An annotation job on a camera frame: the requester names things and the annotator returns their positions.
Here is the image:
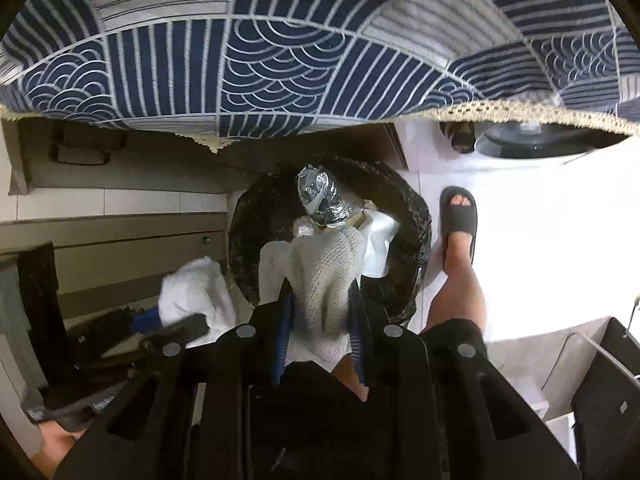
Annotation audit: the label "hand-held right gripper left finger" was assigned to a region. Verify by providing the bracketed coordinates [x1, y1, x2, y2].
[54, 280, 297, 480]

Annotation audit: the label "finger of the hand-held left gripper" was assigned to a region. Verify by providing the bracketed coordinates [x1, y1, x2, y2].
[131, 309, 212, 350]

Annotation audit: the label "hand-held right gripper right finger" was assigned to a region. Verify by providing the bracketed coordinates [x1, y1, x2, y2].
[345, 282, 582, 480]

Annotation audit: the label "small white towel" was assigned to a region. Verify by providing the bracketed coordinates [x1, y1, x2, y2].
[157, 256, 237, 347]

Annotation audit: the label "large white knit towel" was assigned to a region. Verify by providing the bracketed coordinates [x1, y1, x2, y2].
[259, 226, 370, 377]

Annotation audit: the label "black bag lined trash bin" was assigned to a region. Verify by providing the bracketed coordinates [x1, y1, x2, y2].
[227, 159, 434, 327]

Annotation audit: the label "crushed silver foil bag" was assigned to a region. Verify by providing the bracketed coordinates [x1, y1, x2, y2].
[296, 164, 367, 232]

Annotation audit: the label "person's left hand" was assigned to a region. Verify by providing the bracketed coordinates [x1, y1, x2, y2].
[39, 419, 87, 467]

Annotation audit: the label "person's left leg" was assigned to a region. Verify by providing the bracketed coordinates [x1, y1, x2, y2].
[331, 357, 372, 403]

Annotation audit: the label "black shorts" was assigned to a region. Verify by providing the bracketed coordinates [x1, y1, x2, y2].
[250, 316, 491, 480]

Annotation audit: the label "white plastic sheet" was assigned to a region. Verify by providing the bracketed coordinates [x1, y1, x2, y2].
[359, 209, 402, 279]

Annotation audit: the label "foot in black slipper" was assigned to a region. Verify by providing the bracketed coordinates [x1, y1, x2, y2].
[429, 195, 488, 331]

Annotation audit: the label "grey slipper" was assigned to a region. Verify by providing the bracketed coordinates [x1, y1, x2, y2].
[439, 121, 477, 155]
[439, 185, 479, 267]

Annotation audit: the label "dark open cabinet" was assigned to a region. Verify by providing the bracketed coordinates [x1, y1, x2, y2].
[569, 316, 640, 480]

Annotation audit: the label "round dark appliance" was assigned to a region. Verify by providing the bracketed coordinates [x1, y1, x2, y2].
[474, 119, 623, 162]

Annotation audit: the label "blue patterned tablecloth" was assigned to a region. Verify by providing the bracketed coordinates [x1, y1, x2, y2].
[0, 0, 640, 155]

